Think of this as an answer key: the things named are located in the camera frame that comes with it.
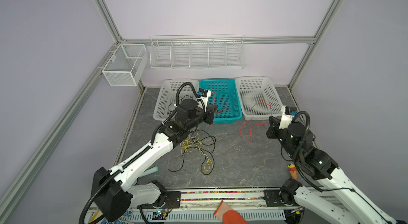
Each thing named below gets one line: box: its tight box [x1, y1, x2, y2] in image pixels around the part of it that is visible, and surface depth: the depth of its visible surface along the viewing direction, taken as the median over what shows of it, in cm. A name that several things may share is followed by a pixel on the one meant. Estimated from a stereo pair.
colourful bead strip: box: [180, 190, 265, 202], surface depth 79 cm
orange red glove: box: [213, 200, 250, 224], surface depth 71 cm
